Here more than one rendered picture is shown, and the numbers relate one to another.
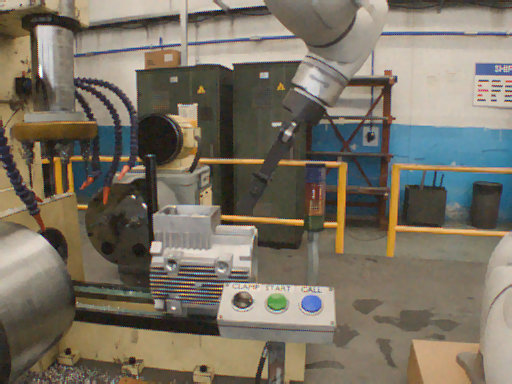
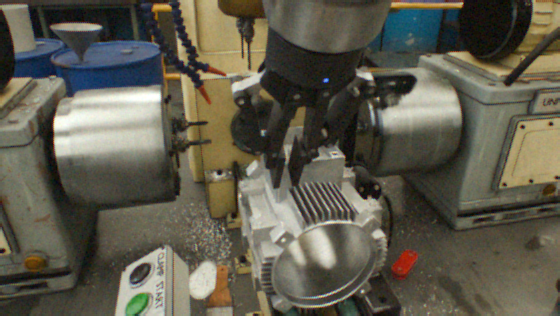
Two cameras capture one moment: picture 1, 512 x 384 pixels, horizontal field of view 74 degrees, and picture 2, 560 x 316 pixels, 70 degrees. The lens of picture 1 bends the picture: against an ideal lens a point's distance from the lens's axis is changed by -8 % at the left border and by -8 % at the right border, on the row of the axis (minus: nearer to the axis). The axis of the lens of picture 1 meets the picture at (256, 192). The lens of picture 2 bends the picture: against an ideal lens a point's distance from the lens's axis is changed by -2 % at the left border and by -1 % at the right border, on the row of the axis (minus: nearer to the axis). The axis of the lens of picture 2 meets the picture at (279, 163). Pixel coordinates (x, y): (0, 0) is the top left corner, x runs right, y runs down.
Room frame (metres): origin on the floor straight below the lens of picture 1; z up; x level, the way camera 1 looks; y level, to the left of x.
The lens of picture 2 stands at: (0.54, -0.38, 1.42)
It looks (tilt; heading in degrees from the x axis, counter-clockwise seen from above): 29 degrees down; 70
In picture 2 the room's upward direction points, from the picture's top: straight up
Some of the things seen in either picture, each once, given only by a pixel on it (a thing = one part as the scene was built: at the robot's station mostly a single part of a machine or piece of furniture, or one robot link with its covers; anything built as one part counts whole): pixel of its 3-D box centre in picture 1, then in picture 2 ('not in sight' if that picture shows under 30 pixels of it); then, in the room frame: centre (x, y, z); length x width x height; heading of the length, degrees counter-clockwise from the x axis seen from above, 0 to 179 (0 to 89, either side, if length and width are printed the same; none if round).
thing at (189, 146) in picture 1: (179, 169); (535, 70); (1.42, 0.30, 1.16); 0.33 x 0.26 x 0.42; 173
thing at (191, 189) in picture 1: (169, 213); (493, 132); (1.38, 0.33, 0.99); 0.35 x 0.31 x 0.37; 173
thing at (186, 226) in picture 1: (188, 226); (299, 163); (0.76, 0.14, 1.11); 0.12 x 0.11 x 0.07; 84
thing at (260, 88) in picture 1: (270, 157); not in sight; (4.00, -0.16, 0.98); 0.72 x 0.49 x 1.96; 75
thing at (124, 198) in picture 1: (140, 216); (404, 122); (1.12, 0.37, 1.04); 0.41 x 0.25 x 0.25; 173
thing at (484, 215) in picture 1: (485, 204); not in sight; (4.68, -3.16, 0.30); 0.39 x 0.39 x 0.60
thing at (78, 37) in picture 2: not in sight; (82, 48); (0.28, 1.99, 0.93); 0.25 x 0.24 x 0.25; 75
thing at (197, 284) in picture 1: (208, 269); (305, 225); (0.76, 0.10, 1.02); 0.20 x 0.19 x 0.19; 84
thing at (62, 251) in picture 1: (49, 257); (261, 128); (0.80, 0.50, 1.02); 0.15 x 0.02 x 0.15; 173
